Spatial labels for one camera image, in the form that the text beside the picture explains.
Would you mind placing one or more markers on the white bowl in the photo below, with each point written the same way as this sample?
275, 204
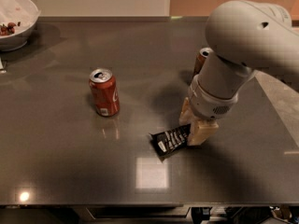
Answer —
17, 20

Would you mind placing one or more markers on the red coca-cola can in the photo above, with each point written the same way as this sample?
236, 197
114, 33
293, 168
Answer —
104, 90

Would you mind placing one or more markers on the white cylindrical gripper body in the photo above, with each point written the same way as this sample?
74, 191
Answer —
207, 104

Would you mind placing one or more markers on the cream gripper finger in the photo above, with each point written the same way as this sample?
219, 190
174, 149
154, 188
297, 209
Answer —
201, 130
186, 113

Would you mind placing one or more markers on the red fruit in bowl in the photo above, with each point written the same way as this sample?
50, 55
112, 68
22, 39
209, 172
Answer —
9, 29

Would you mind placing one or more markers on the orange-brown soda can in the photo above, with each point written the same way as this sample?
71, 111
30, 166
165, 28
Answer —
200, 59

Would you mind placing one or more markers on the black rxbar chocolate wrapper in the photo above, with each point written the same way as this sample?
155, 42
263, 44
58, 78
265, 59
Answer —
167, 142

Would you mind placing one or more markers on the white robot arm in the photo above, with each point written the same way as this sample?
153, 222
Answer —
244, 37

